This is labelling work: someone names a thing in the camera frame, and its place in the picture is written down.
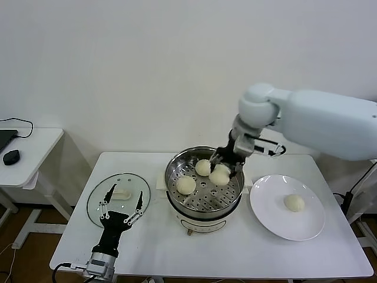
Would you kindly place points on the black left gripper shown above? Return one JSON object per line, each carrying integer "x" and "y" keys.
{"x": 113, "y": 231}

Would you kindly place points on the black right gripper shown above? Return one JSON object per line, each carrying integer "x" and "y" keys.
{"x": 228, "y": 153}

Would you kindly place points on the white steamed baozi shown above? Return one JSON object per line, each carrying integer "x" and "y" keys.
{"x": 294, "y": 203}
{"x": 219, "y": 177}
{"x": 186, "y": 185}
{"x": 202, "y": 168}

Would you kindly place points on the round glass lid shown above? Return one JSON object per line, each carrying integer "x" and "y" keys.
{"x": 117, "y": 180}

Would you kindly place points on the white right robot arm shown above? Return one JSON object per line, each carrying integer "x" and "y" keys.
{"x": 324, "y": 118}

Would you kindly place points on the stainless steel steamer basket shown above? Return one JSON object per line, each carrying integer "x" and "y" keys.
{"x": 188, "y": 203}

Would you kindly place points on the white round plate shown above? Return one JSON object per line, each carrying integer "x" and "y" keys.
{"x": 271, "y": 212}

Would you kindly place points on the white side table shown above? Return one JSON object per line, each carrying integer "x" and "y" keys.
{"x": 35, "y": 153}

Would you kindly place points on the black computer mouse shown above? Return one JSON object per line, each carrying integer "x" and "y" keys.
{"x": 11, "y": 157}

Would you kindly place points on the closed black laptop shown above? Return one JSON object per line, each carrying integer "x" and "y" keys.
{"x": 6, "y": 138}

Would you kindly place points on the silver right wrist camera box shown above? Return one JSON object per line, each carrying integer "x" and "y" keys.
{"x": 244, "y": 145}

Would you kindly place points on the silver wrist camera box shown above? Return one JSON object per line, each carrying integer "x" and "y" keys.
{"x": 100, "y": 259}
{"x": 244, "y": 145}

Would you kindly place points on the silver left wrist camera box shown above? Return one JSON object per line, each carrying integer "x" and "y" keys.
{"x": 100, "y": 259}

